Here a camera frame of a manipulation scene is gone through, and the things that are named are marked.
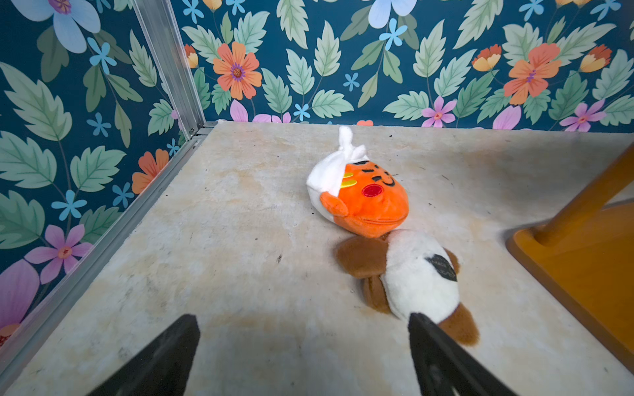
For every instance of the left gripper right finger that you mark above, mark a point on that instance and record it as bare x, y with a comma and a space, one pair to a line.
442, 367

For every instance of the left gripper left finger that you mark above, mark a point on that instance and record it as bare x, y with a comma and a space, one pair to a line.
162, 367

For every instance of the wooden two-tier shelf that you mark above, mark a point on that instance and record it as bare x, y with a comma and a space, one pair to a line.
584, 258

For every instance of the brown white plush toy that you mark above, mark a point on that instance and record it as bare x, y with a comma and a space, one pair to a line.
408, 272

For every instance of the orange plush pouch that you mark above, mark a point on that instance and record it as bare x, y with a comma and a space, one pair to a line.
355, 193

